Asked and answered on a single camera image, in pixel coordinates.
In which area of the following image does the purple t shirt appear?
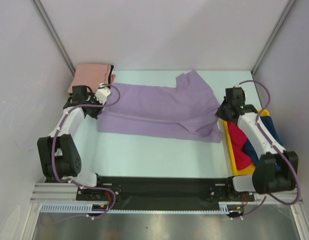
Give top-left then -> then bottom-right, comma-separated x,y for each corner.
98,71 -> 223,143

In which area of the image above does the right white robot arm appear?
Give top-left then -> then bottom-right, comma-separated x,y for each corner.
216,87 -> 301,201

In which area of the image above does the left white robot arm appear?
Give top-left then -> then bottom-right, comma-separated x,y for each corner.
37,84 -> 111,200

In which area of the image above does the folded pink t shirt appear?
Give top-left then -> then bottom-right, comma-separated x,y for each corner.
68,63 -> 110,94

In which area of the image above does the yellow plastic bin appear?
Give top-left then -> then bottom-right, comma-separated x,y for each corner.
222,120 -> 256,176

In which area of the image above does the red t shirt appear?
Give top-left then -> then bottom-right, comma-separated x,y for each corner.
227,121 -> 253,171

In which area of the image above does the navy blue t shirt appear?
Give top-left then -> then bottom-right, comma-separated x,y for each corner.
242,116 -> 284,167

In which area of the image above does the folded black t shirt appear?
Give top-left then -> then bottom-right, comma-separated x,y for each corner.
108,65 -> 116,84

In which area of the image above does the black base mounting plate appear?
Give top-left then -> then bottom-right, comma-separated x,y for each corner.
76,176 -> 255,211

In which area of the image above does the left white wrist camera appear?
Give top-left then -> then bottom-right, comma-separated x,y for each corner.
94,83 -> 112,105

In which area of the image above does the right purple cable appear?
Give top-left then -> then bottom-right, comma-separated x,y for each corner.
229,79 -> 302,221

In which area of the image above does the left corner aluminium post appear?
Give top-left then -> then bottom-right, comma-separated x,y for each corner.
30,0 -> 76,76

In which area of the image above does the corner aluminium post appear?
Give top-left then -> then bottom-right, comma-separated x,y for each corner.
250,0 -> 298,77
30,0 -> 76,76

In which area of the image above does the slotted cable duct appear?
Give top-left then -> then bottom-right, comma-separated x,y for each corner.
40,203 -> 243,215

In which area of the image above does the aluminium frame rail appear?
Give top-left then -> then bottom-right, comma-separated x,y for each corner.
30,183 -> 78,203

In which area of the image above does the right corner aluminium post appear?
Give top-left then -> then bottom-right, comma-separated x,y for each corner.
250,0 -> 298,77

